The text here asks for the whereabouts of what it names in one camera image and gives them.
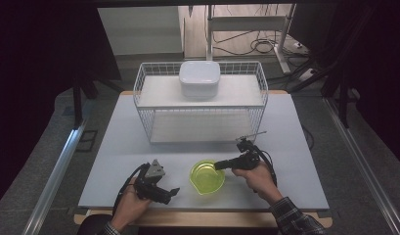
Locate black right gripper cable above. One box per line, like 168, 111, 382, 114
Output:
251, 144, 279, 189

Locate black metal stand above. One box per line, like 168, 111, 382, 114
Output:
288, 6, 378, 129
71, 73, 124, 129

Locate white power strip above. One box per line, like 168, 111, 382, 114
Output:
298, 68, 320, 83

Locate black floor cables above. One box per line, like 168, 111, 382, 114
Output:
212, 30, 307, 57

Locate person's left hand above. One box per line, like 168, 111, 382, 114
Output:
111, 177, 154, 232

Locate thin black cable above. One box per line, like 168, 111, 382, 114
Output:
300, 124, 316, 152

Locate white cabinet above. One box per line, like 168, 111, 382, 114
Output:
97, 6, 186, 57

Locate yellow-green translucent bowl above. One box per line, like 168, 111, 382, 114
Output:
188, 159, 227, 197

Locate aluminium rail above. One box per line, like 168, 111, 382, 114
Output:
322, 97, 400, 235
22, 118, 90, 235

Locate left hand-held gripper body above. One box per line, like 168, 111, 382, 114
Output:
134, 159, 171, 201

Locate white square bowl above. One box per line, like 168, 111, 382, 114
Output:
178, 60, 222, 101

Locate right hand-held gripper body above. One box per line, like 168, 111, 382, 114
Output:
233, 130, 268, 171

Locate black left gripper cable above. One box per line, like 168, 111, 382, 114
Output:
111, 163, 151, 217

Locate person's right hand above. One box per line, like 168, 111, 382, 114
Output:
231, 161, 284, 207

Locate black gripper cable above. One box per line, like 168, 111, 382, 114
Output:
111, 163, 151, 217
251, 144, 279, 189

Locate white desk frame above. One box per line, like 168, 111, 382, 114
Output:
204, 3, 298, 74

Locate white wire rack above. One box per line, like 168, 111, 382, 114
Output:
132, 61, 270, 145

